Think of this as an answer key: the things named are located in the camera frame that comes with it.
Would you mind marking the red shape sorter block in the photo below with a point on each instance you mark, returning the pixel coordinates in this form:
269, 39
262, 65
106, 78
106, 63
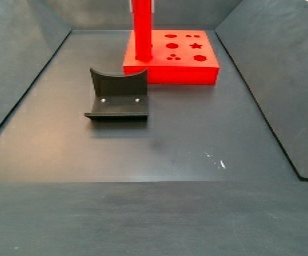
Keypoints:
183, 58

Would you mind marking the black curved holder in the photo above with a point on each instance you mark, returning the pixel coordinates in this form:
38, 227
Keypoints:
121, 96

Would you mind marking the red arch peg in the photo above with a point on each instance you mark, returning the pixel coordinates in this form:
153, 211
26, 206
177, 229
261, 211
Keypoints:
142, 29

